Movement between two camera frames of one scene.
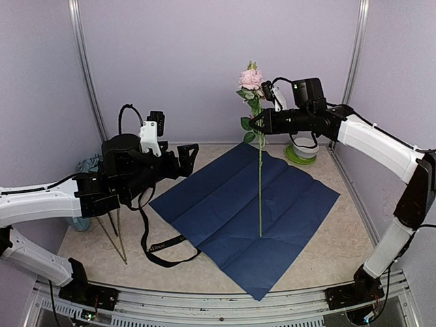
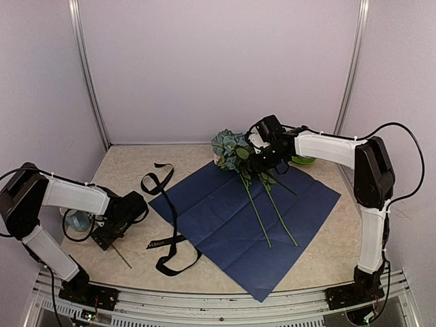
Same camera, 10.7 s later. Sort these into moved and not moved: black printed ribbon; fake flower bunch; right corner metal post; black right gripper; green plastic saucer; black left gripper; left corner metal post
Moved: fake flower bunch; black left gripper; black printed ribbon; black right gripper
Not moved: right corner metal post; green plastic saucer; left corner metal post
